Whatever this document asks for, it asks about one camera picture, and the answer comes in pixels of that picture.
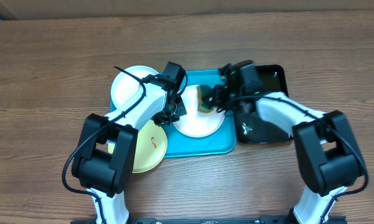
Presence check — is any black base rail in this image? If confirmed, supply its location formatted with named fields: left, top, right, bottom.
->
left=70, top=215, right=348, bottom=224

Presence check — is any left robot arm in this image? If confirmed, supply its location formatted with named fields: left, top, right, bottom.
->
left=62, top=81, right=185, bottom=223

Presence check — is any teal serving tray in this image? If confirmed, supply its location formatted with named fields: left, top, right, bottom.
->
left=110, top=65, right=236, bottom=158

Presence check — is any yellow green sponge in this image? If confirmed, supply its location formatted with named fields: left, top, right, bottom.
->
left=197, top=85, right=214, bottom=113

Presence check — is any white plate with stain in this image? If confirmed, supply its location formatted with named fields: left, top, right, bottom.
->
left=173, top=85, right=225, bottom=138

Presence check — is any black water tray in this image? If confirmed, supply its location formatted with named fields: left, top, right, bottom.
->
left=234, top=65, right=291, bottom=144

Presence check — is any white plate upper left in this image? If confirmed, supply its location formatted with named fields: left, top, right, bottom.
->
left=111, top=65, right=158, bottom=109

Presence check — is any yellow plate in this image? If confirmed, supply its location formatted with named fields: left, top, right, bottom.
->
left=108, top=119, right=169, bottom=174

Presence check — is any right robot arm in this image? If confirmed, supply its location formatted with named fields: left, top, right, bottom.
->
left=199, top=60, right=369, bottom=223

